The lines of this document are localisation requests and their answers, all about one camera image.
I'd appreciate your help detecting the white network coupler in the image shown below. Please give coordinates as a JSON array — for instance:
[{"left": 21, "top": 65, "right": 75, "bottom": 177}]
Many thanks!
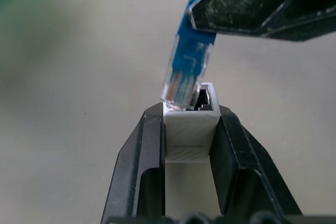
[{"left": 162, "top": 82, "right": 222, "bottom": 163}]

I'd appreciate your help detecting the blue ethernet cable plug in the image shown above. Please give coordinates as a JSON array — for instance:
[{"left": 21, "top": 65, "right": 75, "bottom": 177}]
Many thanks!
[{"left": 160, "top": 0, "right": 233, "bottom": 111}]

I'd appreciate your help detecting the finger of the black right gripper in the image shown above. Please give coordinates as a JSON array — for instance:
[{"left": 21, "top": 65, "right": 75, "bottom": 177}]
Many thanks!
[{"left": 185, "top": 0, "right": 336, "bottom": 42}]

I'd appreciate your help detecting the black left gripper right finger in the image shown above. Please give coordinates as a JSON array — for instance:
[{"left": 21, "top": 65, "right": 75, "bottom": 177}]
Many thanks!
[{"left": 209, "top": 105, "right": 303, "bottom": 218}]

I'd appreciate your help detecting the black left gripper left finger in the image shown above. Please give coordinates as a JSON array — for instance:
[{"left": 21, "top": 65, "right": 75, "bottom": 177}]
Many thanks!
[{"left": 100, "top": 102, "right": 166, "bottom": 224}]

